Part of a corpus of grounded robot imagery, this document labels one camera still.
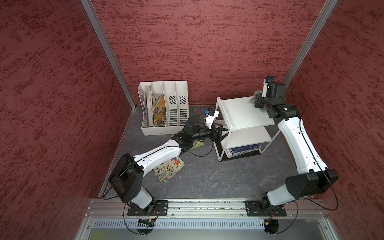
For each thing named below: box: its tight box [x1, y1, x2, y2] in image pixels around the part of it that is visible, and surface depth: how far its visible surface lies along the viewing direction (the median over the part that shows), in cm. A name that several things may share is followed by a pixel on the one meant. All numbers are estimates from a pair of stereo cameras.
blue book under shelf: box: [228, 144, 262, 156], surface depth 90 cm
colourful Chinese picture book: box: [153, 156, 185, 183], surface depth 89 cm
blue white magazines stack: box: [144, 85, 153, 126], surface depth 96 cm
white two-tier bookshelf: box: [213, 96, 281, 161], surface depth 77 cm
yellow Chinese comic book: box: [152, 94, 167, 127], surface depth 97 cm
